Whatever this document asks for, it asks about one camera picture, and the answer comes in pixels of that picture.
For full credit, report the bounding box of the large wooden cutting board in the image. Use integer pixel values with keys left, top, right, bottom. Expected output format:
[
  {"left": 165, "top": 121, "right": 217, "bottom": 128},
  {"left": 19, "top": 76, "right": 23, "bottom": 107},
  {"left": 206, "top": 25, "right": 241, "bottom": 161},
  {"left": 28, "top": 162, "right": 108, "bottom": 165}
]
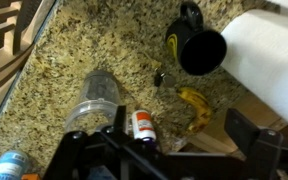
[{"left": 186, "top": 93, "right": 288, "bottom": 158}]

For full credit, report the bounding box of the wooden chair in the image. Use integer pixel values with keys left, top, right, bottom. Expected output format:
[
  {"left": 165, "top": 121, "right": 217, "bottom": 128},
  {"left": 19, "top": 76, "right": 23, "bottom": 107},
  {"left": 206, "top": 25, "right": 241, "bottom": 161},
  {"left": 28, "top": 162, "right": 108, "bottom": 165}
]
[{"left": 0, "top": 0, "right": 57, "bottom": 132}]

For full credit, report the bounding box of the white paper towel roll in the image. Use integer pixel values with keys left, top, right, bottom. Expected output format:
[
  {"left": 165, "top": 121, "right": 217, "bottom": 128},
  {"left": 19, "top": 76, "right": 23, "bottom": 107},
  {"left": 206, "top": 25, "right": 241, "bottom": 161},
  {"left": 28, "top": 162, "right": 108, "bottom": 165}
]
[{"left": 219, "top": 0, "right": 288, "bottom": 135}]

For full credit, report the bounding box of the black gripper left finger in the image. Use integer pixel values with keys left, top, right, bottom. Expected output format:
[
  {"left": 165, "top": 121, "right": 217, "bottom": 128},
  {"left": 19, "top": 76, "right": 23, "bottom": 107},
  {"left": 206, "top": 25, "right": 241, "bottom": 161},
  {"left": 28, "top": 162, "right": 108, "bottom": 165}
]
[{"left": 113, "top": 105, "right": 129, "bottom": 134}]

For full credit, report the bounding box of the bunch of keys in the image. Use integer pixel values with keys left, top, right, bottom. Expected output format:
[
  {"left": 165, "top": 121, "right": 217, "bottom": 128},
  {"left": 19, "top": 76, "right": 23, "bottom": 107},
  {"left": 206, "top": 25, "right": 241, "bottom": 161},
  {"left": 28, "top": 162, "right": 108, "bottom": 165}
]
[{"left": 143, "top": 51, "right": 177, "bottom": 98}]

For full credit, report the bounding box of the white pill bottle orange label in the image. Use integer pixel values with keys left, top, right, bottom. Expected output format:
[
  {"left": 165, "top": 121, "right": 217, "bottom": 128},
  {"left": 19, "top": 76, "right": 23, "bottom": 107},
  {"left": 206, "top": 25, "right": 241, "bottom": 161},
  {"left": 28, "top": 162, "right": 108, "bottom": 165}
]
[{"left": 130, "top": 109, "right": 158, "bottom": 143}]

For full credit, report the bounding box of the ripe yellow banana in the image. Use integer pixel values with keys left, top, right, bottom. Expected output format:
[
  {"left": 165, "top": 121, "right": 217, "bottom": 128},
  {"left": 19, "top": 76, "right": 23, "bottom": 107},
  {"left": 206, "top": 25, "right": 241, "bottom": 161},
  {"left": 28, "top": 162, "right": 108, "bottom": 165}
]
[{"left": 176, "top": 86, "right": 214, "bottom": 134}]

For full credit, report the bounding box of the black mug yellow logo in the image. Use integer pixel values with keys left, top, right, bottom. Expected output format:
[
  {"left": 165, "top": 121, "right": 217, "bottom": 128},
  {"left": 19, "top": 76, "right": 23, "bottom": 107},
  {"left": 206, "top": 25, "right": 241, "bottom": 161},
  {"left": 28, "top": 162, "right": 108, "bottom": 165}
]
[{"left": 164, "top": 0, "right": 228, "bottom": 76}]

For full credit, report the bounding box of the clear plastic blender cup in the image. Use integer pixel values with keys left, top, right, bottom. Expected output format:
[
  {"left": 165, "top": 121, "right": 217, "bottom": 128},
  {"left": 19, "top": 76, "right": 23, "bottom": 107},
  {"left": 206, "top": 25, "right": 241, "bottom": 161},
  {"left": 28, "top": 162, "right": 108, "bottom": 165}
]
[{"left": 63, "top": 69, "right": 122, "bottom": 135}]

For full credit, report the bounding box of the white bottle blue label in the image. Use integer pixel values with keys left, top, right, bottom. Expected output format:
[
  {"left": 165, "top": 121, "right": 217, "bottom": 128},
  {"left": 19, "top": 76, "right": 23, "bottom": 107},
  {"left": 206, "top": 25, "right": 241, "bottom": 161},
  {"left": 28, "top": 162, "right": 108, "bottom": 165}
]
[{"left": 0, "top": 149, "right": 30, "bottom": 180}]

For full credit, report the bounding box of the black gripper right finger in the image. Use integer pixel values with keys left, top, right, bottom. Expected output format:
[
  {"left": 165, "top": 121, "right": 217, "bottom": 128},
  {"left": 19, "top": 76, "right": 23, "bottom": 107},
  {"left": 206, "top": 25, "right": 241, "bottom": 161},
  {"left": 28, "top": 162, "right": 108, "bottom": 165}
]
[{"left": 224, "top": 107, "right": 262, "bottom": 150}]

